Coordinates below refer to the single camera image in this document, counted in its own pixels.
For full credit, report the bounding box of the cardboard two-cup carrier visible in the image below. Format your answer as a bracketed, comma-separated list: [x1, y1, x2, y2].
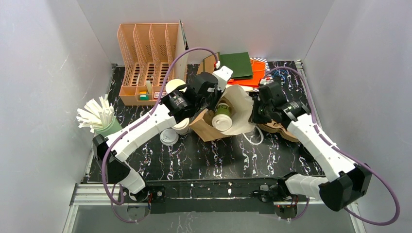
[257, 121, 300, 143]

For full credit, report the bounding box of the tan paper bag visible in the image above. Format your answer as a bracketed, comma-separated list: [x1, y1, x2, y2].
[189, 85, 258, 142]

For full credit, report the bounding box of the stack of paper cups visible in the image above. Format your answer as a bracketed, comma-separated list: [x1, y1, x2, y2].
[165, 79, 186, 94]

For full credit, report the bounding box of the green paper cup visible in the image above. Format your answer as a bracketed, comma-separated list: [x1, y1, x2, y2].
[212, 102, 232, 132]

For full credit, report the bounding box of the single paper cup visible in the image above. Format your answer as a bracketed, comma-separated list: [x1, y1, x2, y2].
[172, 118, 190, 135]

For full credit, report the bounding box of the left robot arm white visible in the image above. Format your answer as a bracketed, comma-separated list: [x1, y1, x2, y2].
[92, 70, 232, 204]

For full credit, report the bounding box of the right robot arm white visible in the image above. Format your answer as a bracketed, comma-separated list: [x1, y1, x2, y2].
[250, 82, 372, 212]

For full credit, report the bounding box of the brown kraft paper bag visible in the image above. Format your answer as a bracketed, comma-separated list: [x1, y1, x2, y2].
[197, 62, 214, 74]

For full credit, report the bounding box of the orange paper bag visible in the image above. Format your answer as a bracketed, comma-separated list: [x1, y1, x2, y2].
[228, 59, 267, 88]

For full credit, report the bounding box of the dark green paper bag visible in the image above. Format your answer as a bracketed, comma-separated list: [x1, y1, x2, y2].
[216, 52, 253, 80]

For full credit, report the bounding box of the red white small box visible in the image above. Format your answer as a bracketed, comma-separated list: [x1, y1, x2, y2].
[153, 92, 164, 100]

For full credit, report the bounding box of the white folder in organizer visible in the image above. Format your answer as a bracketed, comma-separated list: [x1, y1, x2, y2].
[173, 20, 189, 81]

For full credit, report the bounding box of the loose white lid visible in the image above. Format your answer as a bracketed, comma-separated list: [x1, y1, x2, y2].
[159, 128, 179, 146]

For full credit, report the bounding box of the black round lid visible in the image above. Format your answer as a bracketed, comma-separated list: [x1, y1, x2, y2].
[299, 145, 314, 162]

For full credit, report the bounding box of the green yellow small item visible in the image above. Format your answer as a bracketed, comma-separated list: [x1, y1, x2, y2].
[138, 91, 150, 101]

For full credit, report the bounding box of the pink desk file organizer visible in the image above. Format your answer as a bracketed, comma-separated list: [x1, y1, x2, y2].
[117, 23, 179, 106]

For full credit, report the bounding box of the green cup holder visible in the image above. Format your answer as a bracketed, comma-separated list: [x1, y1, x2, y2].
[94, 116, 122, 137]

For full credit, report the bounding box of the white wrapped straws bundle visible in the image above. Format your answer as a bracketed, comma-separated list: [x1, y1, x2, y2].
[76, 94, 115, 133]

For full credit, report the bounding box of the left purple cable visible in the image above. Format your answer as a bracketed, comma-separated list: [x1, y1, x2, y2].
[101, 47, 221, 224]

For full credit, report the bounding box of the purple cable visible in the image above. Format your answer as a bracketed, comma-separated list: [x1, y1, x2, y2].
[101, 47, 221, 224]
[264, 67, 401, 226]

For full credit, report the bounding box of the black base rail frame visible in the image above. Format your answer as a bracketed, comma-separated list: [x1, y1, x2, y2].
[69, 175, 364, 233]

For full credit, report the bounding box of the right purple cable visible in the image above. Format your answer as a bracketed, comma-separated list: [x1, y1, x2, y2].
[264, 67, 401, 226]

